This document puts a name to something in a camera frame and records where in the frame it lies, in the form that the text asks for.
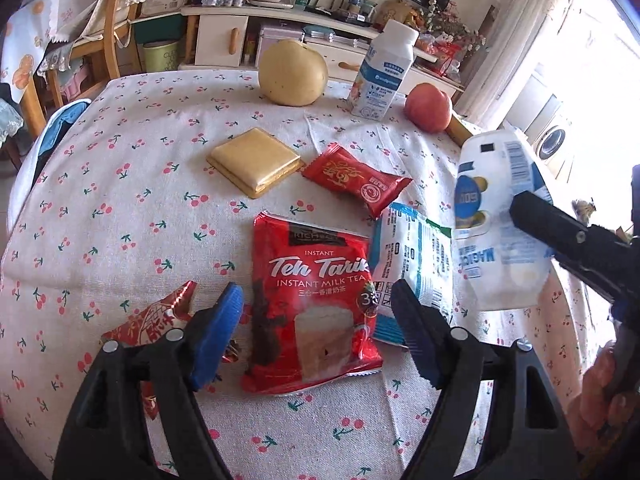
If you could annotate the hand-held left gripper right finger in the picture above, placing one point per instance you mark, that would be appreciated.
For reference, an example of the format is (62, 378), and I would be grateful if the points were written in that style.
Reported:
(415, 330)

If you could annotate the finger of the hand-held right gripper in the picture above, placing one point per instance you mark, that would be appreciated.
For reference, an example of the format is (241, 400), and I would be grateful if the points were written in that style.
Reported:
(560, 235)

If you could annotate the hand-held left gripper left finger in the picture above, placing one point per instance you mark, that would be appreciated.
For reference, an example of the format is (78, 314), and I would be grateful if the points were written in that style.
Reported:
(217, 330)

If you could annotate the white blue squeeze pouch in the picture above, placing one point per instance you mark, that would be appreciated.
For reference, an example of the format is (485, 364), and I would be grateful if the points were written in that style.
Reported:
(492, 240)

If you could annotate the red gold foil wrapper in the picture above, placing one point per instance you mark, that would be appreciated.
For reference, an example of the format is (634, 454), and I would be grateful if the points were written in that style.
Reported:
(150, 320)

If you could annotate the white green-edged packet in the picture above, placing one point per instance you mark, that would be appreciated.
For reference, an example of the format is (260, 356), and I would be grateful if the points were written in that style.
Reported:
(415, 250)

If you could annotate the red milk tea packet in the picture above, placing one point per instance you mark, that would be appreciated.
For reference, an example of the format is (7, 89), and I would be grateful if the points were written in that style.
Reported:
(300, 270)

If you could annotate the small red gold-print packet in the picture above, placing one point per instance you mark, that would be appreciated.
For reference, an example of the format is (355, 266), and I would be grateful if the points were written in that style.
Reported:
(355, 180)

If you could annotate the gold square packet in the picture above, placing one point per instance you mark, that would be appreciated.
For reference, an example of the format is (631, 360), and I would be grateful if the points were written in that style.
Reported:
(255, 162)

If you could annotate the person's right hand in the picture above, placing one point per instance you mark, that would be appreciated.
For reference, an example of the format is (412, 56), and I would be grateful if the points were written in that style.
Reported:
(597, 410)

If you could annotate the front-load washing machine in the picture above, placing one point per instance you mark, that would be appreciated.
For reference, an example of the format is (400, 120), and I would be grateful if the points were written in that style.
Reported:
(552, 137)

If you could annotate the cherry print tablecloth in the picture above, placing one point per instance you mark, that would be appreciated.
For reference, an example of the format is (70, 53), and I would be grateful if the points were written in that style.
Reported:
(150, 210)

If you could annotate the yellow banana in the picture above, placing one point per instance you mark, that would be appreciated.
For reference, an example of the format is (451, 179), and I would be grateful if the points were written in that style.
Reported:
(457, 132)

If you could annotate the red apple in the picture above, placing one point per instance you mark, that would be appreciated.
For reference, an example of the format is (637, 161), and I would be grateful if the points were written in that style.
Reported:
(427, 107)

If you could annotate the lace-covered standing air conditioner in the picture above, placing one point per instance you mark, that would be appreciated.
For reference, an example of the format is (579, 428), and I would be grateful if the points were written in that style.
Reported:
(510, 35)

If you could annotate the red bag of oranges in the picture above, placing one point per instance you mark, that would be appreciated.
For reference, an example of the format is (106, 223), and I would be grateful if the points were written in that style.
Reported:
(442, 57)

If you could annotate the pink white artificial flowers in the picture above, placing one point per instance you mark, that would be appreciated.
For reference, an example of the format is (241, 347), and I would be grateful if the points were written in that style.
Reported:
(455, 22)

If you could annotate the white plastic drink bottle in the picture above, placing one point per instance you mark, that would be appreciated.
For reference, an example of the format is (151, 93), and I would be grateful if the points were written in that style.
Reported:
(380, 80)

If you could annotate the yellow pear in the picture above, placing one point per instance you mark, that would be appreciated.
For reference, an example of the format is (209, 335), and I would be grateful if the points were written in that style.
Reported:
(292, 72)

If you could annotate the yellow gift bag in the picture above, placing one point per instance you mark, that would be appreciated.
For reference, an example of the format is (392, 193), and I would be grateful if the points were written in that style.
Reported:
(392, 12)

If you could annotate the green waste bin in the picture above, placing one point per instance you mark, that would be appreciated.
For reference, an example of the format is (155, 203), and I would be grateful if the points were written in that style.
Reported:
(160, 57)

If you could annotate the cream tv cabinet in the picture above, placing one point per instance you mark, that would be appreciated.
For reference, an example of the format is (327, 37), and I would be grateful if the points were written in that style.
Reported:
(215, 40)

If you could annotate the pink storage box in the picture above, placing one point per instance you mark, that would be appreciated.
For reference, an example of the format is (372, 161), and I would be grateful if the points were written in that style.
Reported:
(280, 45)

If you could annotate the blue cap bottle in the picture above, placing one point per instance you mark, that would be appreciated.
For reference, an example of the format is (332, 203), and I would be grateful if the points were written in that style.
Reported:
(355, 2)

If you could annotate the black router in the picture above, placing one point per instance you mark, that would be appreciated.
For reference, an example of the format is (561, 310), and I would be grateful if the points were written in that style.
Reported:
(330, 7)

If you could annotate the white cartoon print cover cloth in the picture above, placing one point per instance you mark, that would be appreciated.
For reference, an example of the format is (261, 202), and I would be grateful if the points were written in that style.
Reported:
(80, 0)

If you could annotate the orange print tablecloth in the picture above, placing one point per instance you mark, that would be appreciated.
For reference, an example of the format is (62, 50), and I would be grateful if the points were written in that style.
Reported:
(25, 25)

